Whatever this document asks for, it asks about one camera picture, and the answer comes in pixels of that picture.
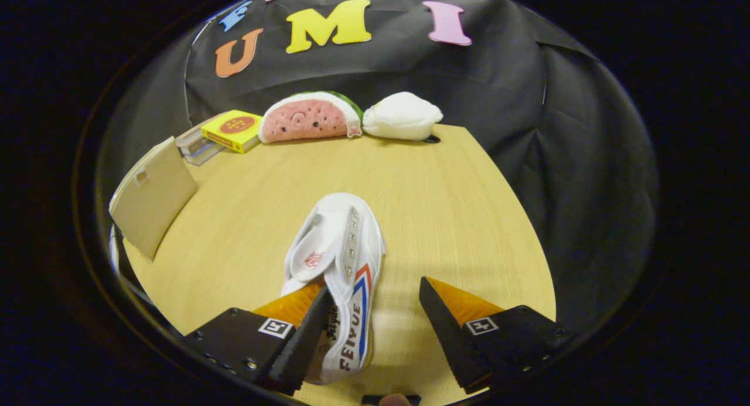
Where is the white plush toy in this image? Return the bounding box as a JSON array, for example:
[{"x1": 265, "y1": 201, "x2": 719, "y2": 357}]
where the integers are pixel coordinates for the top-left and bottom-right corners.
[{"x1": 362, "y1": 91, "x2": 444, "y2": 141}]

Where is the cream storage box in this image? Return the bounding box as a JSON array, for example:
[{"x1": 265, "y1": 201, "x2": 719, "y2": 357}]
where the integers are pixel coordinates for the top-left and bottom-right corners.
[{"x1": 108, "y1": 135, "x2": 200, "y2": 278}]

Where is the watermelon slice plush toy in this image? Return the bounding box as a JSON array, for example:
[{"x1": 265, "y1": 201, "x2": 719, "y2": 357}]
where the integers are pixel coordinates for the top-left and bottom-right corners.
[{"x1": 258, "y1": 91, "x2": 364, "y2": 144}]

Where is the blue book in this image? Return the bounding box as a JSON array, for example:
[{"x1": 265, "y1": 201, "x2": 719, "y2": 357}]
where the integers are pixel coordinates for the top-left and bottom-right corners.
[{"x1": 183, "y1": 141, "x2": 226, "y2": 166}]

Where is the beige book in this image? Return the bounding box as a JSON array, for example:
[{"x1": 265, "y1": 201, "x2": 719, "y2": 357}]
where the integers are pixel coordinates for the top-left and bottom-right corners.
[{"x1": 175, "y1": 118, "x2": 220, "y2": 150}]

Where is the white canvas shoe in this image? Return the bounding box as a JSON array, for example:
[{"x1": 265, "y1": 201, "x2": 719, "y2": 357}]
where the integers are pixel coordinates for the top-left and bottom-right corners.
[{"x1": 280, "y1": 192, "x2": 386, "y2": 386}]

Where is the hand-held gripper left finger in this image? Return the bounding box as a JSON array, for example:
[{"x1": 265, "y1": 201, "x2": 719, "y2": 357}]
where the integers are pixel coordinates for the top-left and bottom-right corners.
[{"x1": 180, "y1": 285, "x2": 335, "y2": 397}]

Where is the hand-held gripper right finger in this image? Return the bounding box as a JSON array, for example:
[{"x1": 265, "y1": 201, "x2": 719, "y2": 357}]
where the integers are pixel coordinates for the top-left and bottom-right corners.
[{"x1": 418, "y1": 276, "x2": 576, "y2": 395}]

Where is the yellow book with red circle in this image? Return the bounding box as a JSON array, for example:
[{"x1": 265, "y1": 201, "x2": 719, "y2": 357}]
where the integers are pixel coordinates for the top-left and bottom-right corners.
[{"x1": 201, "y1": 110, "x2": 263, "y2": 153}]

